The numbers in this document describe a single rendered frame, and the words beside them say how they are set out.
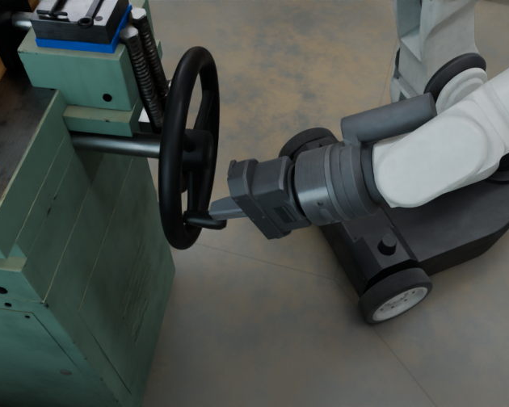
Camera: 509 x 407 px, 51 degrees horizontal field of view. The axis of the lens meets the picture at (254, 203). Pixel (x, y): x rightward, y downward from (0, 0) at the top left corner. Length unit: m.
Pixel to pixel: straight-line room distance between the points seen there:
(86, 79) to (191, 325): 0.92
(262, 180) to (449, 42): 0.63
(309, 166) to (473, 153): 0.17
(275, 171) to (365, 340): 0.98
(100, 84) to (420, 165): 0.42
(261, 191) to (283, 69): 1.57
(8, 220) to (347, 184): 0.39
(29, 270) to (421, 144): 0.50
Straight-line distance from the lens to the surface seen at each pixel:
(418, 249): 1.49
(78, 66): 0.73
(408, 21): 1.18
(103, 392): 1.20
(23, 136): 0.73
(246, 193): 0.60
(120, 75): 0.72
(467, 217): 1.59
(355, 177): 0.56
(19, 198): 0.70
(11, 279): 0.76
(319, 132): 1.65
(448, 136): 0.52
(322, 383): 1.47
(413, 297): 1.53
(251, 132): 1.91
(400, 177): 0.54
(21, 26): 0.81
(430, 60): 1.14
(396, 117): 0.57
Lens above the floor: 1.39
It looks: 55 degrees down
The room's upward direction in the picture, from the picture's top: straight up
